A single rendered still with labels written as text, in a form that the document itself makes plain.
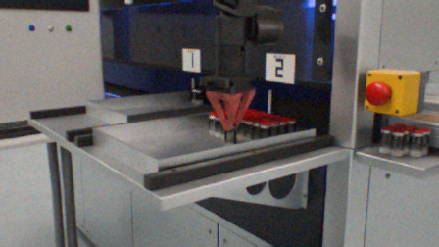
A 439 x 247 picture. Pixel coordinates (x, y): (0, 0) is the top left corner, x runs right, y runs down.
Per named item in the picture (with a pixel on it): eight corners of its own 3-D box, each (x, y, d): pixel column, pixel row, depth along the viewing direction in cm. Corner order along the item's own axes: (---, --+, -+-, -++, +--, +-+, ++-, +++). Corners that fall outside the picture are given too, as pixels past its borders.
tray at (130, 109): (190, 101, 135) (189, 90, 134) (243, 113, 115) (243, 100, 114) (85, 113, 115) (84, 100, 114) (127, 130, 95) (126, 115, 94)
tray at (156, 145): (230, 123, 102) (230, 109, 101) (315, 146, 81) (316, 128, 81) (93, 145, 82) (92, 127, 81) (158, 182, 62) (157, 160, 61)
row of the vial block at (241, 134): (217, 129, 94) (217, 109, 93) (272, 147, 80) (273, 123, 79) (209, 131, 93) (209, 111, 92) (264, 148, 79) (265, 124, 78)
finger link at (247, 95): (256, 128, 79) (256, 78, 77) (233, 136, 74) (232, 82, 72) (227, 123, 83) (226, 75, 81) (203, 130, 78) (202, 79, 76)
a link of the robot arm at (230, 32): (208, 11, 75) (225, 10, 70) (239, 11, 78) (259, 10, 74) (208, 50, 76) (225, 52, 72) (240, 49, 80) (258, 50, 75)
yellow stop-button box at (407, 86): (385, 106, 79) (388, 68, 78) (422, 112, 73) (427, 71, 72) (362, 111, 75) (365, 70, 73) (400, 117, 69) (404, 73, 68)
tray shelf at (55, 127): (181, 105, 139) (181, 99, 139) (369, 151, 85) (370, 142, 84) (27, 123, 111) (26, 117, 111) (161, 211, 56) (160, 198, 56)
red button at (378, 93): (374, 102, 74) (375, 79, 73) (395, 105, 71) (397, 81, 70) (361, 104, 72) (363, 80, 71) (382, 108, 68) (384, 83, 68)
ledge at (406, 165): (395, 149, 87) (396, 140, 86) (461, 164, 77) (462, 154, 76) (355, 161, 78) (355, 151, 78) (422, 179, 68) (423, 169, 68)
